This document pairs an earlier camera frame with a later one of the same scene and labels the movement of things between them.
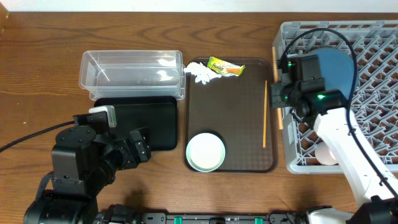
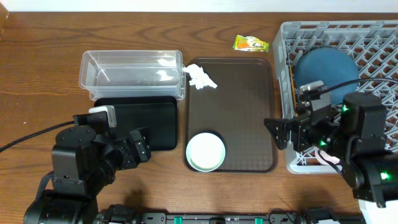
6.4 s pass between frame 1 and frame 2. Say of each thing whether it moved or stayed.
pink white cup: stayed
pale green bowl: stayed
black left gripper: stayed
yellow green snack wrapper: moved
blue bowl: stayed
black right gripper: moved
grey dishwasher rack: stayed
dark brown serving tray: stayed
